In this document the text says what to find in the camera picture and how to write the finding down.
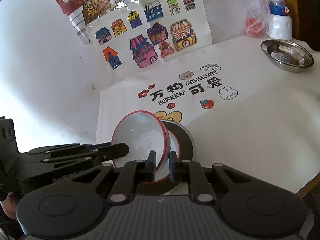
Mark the deep stainless steel bowl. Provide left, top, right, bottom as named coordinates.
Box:
left=156, top=120, right=195, bottom=195

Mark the red-rimmed white ceramic bowl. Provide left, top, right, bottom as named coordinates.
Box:
left=168, top=130, right=181, bottom=158

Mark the floral white ceramic bowl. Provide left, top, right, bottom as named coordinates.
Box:
left=111, top=111, right=170, bottom=182

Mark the steel plate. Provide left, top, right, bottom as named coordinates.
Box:
left=260, top=40, right=314, bottom=73

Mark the person's left hand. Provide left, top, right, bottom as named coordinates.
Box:
left=1, top=192, right=20, bottom=220

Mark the white printed tablecloth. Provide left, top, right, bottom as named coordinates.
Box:
left=96, top=36, right=319, bottom=192

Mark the houses drawing paper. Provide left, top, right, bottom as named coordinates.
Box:
left=86, top=0, right=212, bottom=83

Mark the red ball in bag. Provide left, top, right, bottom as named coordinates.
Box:
left=245, top=18, right=265, bottom=37

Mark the clear plastic bag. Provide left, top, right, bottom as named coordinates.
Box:
left=244, top=0, right=270, bottom=37

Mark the white blue water bottle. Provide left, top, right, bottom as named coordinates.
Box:
left=268, top=0, right=292, bottom=41

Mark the wooden door frame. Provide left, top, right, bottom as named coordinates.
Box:
left=277, top=0, right=301, bottom=40

